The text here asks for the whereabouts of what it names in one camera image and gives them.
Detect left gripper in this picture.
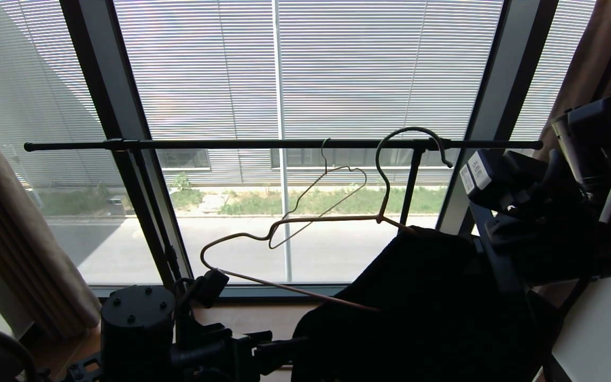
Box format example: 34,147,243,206
178,321,274,382

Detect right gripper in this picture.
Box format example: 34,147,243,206
469,204,603,303

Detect black shorts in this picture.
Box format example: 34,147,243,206
291,225,561,382

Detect pink clothes hanger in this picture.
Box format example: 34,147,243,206
199,126,453,314
268,138,368,250

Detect black clothes rack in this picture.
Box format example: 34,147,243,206
23,137,544,290

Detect brown curtain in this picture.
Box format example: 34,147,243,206
534,0,611,160

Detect beige curtain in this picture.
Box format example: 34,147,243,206
0,103,102,340

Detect window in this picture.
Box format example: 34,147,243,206
0,0,598,298

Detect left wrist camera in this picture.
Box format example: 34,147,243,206
176,269,230,308

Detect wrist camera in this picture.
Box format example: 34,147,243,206
176,269,230,308
459,149,550,213

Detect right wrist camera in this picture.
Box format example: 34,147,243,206
459,149,550,213

